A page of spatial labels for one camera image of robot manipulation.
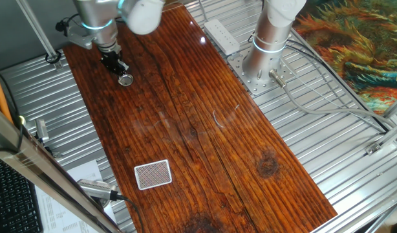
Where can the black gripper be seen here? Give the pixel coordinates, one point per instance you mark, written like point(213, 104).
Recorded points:
point(111, 59)

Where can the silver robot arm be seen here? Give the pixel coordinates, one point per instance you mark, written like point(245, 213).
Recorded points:
point(98, 16)

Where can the white power strip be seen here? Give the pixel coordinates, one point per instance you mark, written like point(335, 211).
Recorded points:
point(221, 37)

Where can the wood grain table mat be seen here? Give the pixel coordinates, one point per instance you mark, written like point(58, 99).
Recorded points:
point(218, 129)

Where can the shiny steel beam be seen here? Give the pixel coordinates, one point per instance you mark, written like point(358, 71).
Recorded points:
point(40, 165)

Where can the printed paper sheet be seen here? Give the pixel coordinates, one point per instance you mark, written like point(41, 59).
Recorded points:
point(56, 213)

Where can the black keyboard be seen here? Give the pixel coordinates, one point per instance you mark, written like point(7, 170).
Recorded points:
point(14, 204)

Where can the colourful painted cloth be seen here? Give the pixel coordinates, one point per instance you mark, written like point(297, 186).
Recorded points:
point(353, 42)

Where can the wrist camera with grey bracket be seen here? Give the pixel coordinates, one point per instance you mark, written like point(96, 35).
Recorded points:
point(77, 37)

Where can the aluminium frame post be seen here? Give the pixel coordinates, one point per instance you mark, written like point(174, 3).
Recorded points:
point(37, 30)

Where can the silver camera with black plug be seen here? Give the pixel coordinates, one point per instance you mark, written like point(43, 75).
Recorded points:
point(95, 189)

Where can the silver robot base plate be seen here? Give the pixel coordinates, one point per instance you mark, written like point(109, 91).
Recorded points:
point(266, 85)

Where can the aluminium frame strut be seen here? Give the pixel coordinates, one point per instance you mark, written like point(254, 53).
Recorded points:
point(387, 139)
point(395, 106)

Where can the aluminium frame rail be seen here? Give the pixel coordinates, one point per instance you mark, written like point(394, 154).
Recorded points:
point(363, 217)

